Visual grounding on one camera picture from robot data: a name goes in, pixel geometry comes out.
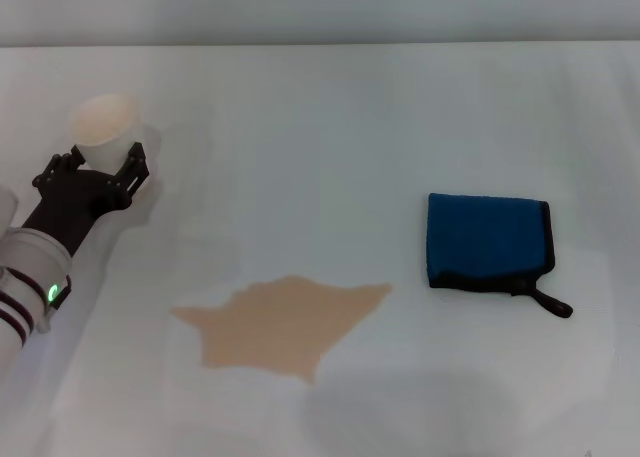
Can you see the blue rag with black trim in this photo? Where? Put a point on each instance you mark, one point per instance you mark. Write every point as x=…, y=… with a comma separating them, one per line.
x=480, y=237

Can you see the brown water stain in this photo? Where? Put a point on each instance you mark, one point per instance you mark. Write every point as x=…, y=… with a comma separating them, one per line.
x=280, y=322

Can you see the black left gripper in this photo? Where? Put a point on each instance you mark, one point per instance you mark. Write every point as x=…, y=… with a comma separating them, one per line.
x=70, y=202

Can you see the white paper cup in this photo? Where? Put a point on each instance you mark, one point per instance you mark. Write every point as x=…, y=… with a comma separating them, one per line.
x=105, y=132

